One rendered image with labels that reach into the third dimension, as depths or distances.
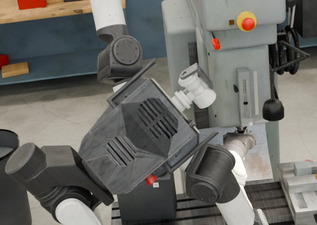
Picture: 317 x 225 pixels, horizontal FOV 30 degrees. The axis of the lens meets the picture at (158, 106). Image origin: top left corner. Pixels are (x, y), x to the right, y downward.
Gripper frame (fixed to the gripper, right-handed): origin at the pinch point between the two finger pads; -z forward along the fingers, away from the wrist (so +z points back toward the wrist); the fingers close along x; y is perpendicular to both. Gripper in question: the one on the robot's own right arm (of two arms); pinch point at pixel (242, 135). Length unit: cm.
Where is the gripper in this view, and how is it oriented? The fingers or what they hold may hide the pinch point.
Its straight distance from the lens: 229.3
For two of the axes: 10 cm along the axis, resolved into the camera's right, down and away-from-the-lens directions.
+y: 1.1, 9.0, 4.2
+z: -3.7, 4.2, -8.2
